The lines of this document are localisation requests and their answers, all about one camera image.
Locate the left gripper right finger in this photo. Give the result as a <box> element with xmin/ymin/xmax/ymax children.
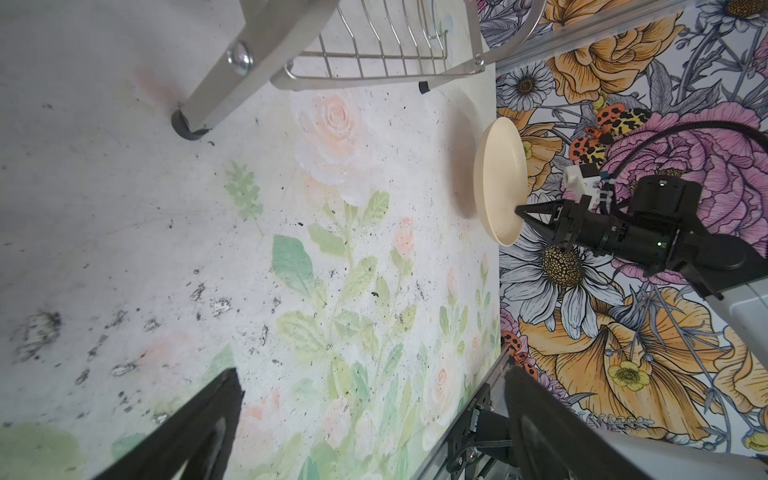
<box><xmin>504</xmin><ymin>367</ymin><xmax>648</xmax><ymax>480</ymax></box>

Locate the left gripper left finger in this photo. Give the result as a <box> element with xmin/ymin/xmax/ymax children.
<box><xmin>97</xmin><ymin>368</ymin><xmax>244</xmax><ymax>479</ymax></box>

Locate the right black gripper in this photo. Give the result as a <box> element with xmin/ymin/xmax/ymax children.
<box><xmin>515</xmin><ymin>175</ymin><xmax>703</xmax><ymax>270</ymax></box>

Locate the aluminium front rail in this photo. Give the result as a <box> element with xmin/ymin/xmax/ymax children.
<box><xmin>412</xmin><ymin>347</ymin><xmax>517</xmax><ymax>479</ymax></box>

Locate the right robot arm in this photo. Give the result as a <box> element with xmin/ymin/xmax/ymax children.
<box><xmin>515</xmin><ymin>176</ymin><xmax>767</xmax><ymax>479</ymax></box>

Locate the chrome two-tier dish rack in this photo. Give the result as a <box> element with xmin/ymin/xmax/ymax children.
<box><xmin>171</xmin><ymin>1</ymin><xmax>546</xmax><ymax>141</ymax></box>

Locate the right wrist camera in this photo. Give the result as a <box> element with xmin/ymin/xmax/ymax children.
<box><xmin>563</xmin><ymin>163</ymin><xmax>614</xmax><ymax>210</ymax></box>

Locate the beige round plate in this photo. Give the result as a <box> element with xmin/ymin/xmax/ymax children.
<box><xmin>473</xmin><ymin>117</ymin><xmax>529</xmax><ymax>246</ymax></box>

